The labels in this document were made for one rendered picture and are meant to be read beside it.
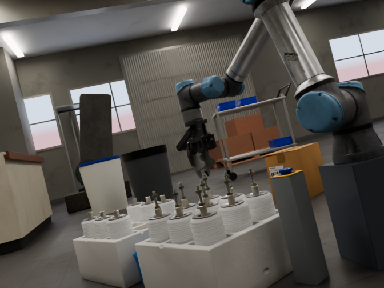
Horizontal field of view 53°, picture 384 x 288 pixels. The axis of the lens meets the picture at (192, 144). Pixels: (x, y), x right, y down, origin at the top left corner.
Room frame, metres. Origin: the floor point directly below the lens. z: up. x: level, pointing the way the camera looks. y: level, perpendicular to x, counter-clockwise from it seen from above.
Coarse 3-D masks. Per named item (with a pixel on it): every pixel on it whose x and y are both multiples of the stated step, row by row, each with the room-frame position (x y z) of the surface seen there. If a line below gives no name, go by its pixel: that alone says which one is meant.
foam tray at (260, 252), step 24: (144, 240) 1.33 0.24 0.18; (168, 240) 1.24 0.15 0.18; (240, 240) 1.09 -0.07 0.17; (264, 240) 1.15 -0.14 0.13; (144, 264) 1.28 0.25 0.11; (168, 264) 1.17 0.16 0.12; (192, 264) 1.08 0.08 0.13; (216, 264) 1.02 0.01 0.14; (240, 264) 1.07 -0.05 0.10; (264, 264) 1.13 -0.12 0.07; (288, 264) 1.20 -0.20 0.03
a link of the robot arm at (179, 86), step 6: (180, 84) 1.41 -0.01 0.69; (186, 84) 1.40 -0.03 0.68; (180, 90) 1.41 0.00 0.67; (186, 90) 1.39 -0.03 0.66; (180, 96) 1.42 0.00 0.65; (186, 96) 1.40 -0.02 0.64; (180, 102) 1.43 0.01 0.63; (186, 102) 1.41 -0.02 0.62; (192, 102) 1.40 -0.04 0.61; (186, 108) 1.41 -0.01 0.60; (192, 108) 1.41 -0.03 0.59
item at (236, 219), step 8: (224, 208) 1.17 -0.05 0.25; (232, 208) 1.15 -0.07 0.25; (240, 208) 1.15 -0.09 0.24; (248, 208) 1.18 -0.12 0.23; (224, 216) 1.16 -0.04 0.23; (232, 216) 1.15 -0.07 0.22; (240, 216) 1.15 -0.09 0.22; (248, 216) 1.17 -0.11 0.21; (224, 224) 1.17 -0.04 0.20; (232, 224) 1.15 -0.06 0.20; (240, 224) 1.15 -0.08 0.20; (248, 224) 1.16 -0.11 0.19
